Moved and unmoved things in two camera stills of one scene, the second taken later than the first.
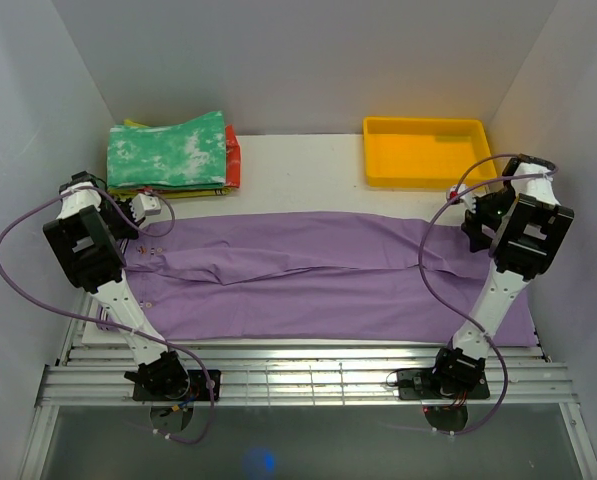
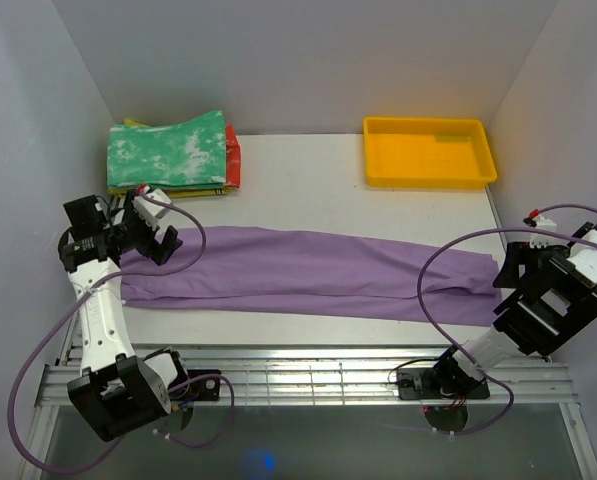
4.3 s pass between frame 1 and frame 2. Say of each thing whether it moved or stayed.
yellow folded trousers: stayed
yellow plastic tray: stayed
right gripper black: moved
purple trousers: moved
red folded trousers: stayed
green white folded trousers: stayed
